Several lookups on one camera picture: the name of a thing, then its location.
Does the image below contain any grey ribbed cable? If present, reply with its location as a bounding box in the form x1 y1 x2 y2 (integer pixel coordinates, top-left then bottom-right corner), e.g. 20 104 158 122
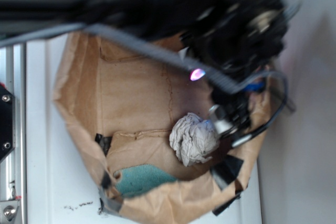
0 23 289 95

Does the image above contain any aluminium rail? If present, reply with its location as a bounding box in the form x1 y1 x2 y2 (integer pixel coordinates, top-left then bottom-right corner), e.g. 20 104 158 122
1 44 27 223

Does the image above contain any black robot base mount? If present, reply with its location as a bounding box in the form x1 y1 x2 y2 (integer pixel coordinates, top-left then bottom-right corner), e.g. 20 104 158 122
0 84 14 162

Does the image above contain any white paper ball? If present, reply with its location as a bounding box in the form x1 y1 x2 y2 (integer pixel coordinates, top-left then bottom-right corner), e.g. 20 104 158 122
169 113 220 167

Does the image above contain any brown paper bag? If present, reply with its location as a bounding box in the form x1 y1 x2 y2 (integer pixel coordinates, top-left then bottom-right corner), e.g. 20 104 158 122
54 33 265 223

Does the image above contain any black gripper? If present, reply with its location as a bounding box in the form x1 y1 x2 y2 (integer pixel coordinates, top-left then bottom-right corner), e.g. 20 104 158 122
181 1 288 130

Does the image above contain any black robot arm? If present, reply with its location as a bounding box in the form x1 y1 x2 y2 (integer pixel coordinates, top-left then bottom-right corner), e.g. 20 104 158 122
1 0 287 135

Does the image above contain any green cloth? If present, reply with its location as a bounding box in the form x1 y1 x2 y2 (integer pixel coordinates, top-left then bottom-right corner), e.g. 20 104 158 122
113 164 178 198

